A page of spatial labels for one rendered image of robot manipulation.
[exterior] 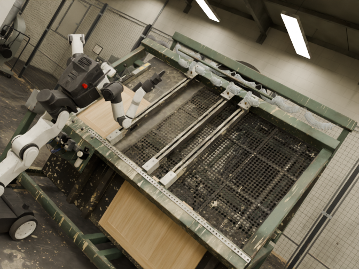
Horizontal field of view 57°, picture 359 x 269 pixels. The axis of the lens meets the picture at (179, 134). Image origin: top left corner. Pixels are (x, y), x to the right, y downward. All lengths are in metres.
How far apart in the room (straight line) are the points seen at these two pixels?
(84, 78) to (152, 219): 1.21
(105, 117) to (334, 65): 5.69
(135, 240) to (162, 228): 0.27
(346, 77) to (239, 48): 2.54
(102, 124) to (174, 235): 1.14
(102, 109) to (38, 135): 0.76
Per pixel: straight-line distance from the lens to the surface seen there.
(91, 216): 3.09
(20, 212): 2.73
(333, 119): 3.30
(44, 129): 2.58
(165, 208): 2.39
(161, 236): 2.70
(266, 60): 8.12
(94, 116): 3.06
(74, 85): 2.49
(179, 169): 2.52
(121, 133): 2.81
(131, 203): 2.83
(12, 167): 2.63
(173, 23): 9.83
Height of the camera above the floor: 1.48
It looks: 4 degrees down
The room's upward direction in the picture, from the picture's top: 32 degrees clockwise
